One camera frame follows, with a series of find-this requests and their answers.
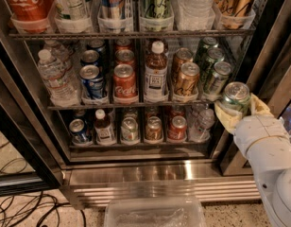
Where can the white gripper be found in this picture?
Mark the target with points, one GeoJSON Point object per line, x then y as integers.
{"type": "Point", "coordinates": [261, 132]}

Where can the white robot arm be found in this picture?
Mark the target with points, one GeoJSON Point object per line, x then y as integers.
{"type": "Point", "coordinates": [275, 190]}

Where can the right fridge glass door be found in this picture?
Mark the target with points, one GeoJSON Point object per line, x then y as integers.
{"type": "Point", "coordinates": [266, 64]}

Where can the fridge glass door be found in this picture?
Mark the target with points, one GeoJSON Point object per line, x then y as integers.
{"type": "Point", "coordinates": [266, 64]}
{"type": "Point", "coordinates": [26, 165]}

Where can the water bottle bottom shelf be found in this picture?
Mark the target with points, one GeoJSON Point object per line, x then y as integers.
{"type": "Point", "coordinates": [200, 131]}

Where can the front gold can middle shelf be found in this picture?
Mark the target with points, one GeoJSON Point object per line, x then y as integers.
{"type": "Point", "coordinates": [187, 79]}

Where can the gold can shelf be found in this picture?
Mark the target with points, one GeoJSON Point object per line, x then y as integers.
{"type": "Point", "coordinates": [187, 79]}
{"type": "Point", "coordinates": [153, 129]}
{"type": "Point", "coordinates": [181, 56]}
{"type": "Point", "coordinates": [233, 14]}

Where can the red can bottom shelf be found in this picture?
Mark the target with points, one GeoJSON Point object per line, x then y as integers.
{"type": "Point", "coordinates": [177, 128]}

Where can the rear gold can middle shelf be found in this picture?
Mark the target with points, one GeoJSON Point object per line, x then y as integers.
{"type": "Point", "coordinates": [181, 56]}

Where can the gold can bottom shelf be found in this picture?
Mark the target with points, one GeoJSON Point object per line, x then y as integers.
{"type": "Point", "coordinates": [153, 129]}

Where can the tea bottle middle shelf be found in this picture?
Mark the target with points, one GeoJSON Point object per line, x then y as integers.
{"type": "Point", "coordinates": [156, 72]}

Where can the tea bottle shelf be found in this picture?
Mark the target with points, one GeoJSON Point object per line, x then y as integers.
{"type": "Point", "coordinates": [156, 72]}
{"type": "Point", "coordinates": [103, 127]}

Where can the gold can top shelf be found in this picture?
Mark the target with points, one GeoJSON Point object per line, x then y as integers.
{"type": "Point", "coordinates": [233, 14]}

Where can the white green can bottom shelf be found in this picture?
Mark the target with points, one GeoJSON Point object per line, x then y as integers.
{"type": "Point", "coordinates": [129, 129]}

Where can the white green can shelf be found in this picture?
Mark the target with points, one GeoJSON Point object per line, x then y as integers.
{"type": "Point", "coordinates": [73, 9]}
{"type": "Point", "coordinates": [129, 129]}

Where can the front red cola can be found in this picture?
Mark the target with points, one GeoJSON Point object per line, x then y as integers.
{"type": "Point", "coordinates": [124, 80]}

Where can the tea bottle bottom shelf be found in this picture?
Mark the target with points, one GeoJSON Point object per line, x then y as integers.
{"type": "Point", "coordinates": [103, 127]}

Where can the stainless steel fridge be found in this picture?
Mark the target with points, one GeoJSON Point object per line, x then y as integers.
{"type": "Point", "coordinates": [94, 175]}

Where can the front blue can middle shelf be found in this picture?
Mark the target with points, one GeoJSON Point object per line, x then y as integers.
{"type": "Point", "coordinates": [93, 81]}

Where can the blue can bottom shelf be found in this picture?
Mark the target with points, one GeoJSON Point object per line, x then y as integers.
{"type": "Point", "coordinates": [79, 131]}

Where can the blue silver can top shelf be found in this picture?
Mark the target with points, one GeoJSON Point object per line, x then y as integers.
{"type": "Point", "coordinates": [113, 9]}

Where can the front water bottle middle shelf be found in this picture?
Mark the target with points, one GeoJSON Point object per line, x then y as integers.
{"type": "Point", "coordinates": [61, 89]}

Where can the rear water bottle middle shelf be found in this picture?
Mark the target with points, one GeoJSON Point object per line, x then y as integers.
{"type": "Point", "coordinates": [59, 51]}

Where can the white green can top shelf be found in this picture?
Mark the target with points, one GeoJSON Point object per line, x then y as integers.
{"type": "Point", "coordinates": [73, 9]}

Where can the left fridge glass door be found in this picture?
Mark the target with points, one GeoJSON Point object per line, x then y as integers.
{"type": "Point", "coordinates": [26, 165]}

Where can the clear plastic bin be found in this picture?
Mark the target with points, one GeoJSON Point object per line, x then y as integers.
{"type": "Point", "coordinates": [155, 212]}

